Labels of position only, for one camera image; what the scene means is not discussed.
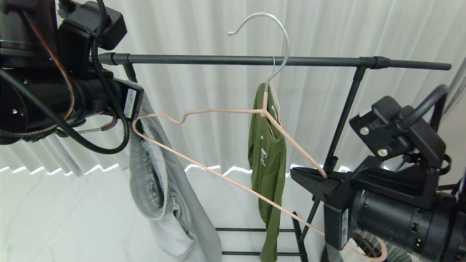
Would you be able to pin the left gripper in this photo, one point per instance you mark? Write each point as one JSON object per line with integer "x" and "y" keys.
{"x": 83, "y": 98}

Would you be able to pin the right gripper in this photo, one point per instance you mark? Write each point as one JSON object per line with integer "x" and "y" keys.
{"x": 382, "y": 218}

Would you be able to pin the green shirt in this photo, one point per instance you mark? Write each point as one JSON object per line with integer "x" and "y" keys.
{"x": 267, "y": 174}

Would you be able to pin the pale grey garment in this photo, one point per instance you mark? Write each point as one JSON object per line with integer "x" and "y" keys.
{"x": 189, "y": 203}

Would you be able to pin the pink clothes hanger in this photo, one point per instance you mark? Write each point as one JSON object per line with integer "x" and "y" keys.
{"x": 265, "y": 103}
{"x": 273, "y": 67}

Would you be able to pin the white laundry basket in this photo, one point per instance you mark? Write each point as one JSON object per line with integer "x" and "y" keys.
{"x": 400, "y": 256}

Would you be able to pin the black clothes rack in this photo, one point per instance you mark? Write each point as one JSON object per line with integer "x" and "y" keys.
{"x": 218, "y": 60}

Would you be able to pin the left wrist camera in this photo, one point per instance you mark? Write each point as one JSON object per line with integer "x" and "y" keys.
{"x": 109, "y": 25}

